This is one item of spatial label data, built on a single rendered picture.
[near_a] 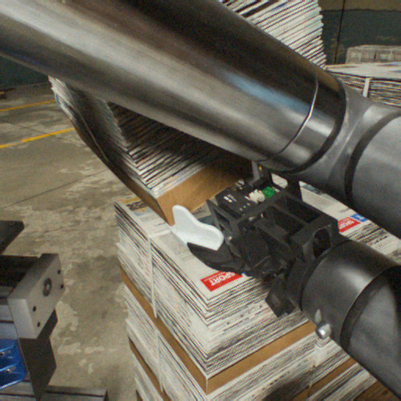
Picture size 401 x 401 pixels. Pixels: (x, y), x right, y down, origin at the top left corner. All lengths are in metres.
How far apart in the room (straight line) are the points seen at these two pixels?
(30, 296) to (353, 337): 0.54
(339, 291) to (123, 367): 1.33
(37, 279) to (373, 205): 0.59
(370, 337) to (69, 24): 0.24
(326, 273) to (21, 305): 0.53
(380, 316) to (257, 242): 0.13
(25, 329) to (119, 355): 0.90
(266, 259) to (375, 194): 0.15
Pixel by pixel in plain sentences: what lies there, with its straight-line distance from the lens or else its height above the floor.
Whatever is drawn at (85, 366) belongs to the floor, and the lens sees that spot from 1.59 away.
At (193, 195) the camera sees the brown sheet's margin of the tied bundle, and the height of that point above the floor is 1.00.
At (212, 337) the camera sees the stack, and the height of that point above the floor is 0.74.
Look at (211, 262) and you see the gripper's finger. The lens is 0.38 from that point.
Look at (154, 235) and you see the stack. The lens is 0.68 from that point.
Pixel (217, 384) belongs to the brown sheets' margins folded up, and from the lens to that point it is 0.71.
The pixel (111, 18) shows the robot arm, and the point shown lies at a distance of 0.18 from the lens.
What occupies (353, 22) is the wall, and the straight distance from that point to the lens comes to 7.76.
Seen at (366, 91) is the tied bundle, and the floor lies 1.03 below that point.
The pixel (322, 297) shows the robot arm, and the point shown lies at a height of 1.01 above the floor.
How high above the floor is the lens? 1.18
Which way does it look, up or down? 27 degrees down
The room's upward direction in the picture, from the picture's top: straight up
